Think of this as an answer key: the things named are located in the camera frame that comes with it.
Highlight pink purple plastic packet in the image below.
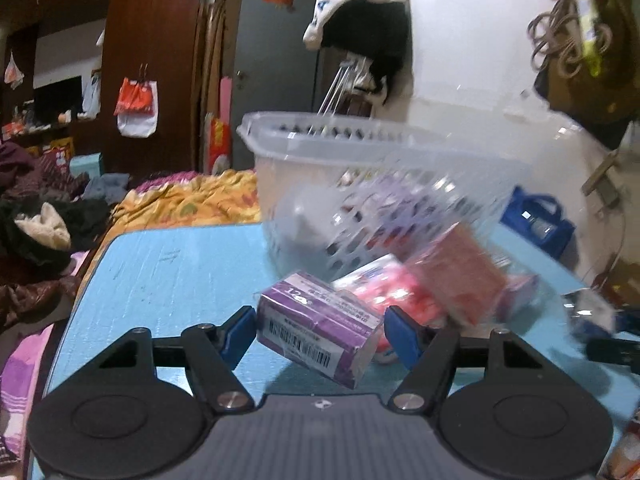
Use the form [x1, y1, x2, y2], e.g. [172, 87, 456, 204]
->
[495, 272, 541, 321]

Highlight yellow quilt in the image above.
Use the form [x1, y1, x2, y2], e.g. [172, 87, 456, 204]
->
[110, 170, 263, 236]

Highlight wooden boards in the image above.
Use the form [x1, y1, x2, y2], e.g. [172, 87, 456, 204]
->
[197, 2, 231, 161]

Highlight brown hanging bag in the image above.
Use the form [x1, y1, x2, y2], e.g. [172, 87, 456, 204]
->
[530, 0, 640, 148]

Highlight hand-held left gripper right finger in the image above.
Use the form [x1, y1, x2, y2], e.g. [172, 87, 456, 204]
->
[382, 305, 546, 416]

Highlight yellow green strap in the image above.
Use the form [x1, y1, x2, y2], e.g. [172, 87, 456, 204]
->
[567, 0, 608, 78]

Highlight white roll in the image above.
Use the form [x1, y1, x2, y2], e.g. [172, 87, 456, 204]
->
[277, 185, 341, 261]

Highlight dark maroon clothes pile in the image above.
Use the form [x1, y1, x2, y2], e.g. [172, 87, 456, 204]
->
[0, 140, 131, 271]

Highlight black monitor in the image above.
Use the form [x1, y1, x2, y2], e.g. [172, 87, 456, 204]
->
[32, 76, 83, 121]

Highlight white hanging plastic bag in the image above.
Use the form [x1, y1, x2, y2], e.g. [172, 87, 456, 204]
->
[81, 72, 102, 120]

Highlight brown wooden wardrobe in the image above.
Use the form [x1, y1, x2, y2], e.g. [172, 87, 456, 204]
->
[0, 0, 216, 176]

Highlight cream fleece cloth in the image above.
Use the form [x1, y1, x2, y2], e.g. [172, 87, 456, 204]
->
[14, 202, 72, 250]

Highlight white red plastic bag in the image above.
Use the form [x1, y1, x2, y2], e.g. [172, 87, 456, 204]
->
[4, 52, 25, 90]

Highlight blue tote bag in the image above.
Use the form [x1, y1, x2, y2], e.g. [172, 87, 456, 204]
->
[500, 186, 576, 261]

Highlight pink striped quilt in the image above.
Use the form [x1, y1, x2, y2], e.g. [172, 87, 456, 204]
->
[0, 252, 86, 461]

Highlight purple cardboard box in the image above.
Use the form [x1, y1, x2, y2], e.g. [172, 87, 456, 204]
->
[256, 270, 385, 390]

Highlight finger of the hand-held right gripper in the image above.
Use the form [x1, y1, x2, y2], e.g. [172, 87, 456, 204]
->
[586, 337, 640, 367]
[607, 310, 640, 336]

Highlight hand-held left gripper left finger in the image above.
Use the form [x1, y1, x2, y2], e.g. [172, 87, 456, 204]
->
[90, 305, 257, 415]

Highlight grey door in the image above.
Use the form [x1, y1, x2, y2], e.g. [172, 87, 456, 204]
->
[220, 0, 351, 171]

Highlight light blue box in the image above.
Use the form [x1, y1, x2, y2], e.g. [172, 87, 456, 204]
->
[69, 154, 103, 177]

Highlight red and white packet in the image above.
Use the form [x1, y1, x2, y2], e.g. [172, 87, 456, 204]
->
[332, 254, 451, 356]

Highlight black hanging garment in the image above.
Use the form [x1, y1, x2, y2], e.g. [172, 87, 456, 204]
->
[320, 0, 413, 106]

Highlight white plastic basket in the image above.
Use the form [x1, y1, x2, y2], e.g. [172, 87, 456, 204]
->
[236, 111, 532, 283]

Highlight metal rack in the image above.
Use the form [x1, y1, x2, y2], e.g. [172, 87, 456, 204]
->
[315, 57, 373, 116]

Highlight orange and white hanging bag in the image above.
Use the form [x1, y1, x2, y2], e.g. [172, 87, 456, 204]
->
[114, 77, 159, 138]

